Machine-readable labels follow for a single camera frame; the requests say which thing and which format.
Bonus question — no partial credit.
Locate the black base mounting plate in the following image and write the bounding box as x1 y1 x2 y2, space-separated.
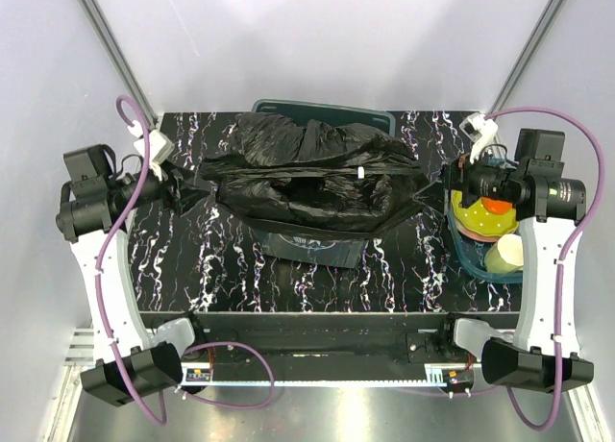
148 311 495 366

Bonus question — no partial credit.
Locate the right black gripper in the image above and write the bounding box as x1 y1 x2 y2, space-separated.
413 140 525 215

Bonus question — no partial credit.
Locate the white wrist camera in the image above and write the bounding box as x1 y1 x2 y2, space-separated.
127 120 174 182
459 112 498 163

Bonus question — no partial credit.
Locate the pink plastic plate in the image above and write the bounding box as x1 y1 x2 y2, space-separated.
456 226 500 243

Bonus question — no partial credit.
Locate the aluminium frame rail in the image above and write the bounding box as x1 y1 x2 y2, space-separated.
64 329 588 388

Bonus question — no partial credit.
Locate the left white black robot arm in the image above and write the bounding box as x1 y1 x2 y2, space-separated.
56 144 208 406

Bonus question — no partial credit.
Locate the blue transparent plastic tray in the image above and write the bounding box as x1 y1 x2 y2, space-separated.
447 192 523 284

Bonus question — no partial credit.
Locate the dark green trash bin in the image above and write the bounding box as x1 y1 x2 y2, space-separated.
252 99 396 268

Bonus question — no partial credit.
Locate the orange plastic cup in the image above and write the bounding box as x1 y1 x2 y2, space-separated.
481 197 512 215

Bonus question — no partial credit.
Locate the yellow plastic plate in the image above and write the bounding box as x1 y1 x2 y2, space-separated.
451 190 519 237

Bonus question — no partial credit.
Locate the black marble pattern mat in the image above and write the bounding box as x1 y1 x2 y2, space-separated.
129 110 525 314

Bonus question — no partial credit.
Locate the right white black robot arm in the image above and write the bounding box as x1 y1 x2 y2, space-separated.
435 129 595 393

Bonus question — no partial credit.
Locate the light green mug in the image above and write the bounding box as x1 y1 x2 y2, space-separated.
484 234 524 274

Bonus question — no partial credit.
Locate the black trash bag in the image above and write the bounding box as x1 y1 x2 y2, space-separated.
190 112 433 238

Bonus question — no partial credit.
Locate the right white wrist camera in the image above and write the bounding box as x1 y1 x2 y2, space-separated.
459 112 498 163

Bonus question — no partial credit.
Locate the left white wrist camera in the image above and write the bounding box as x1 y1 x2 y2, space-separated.
127 120 174 182

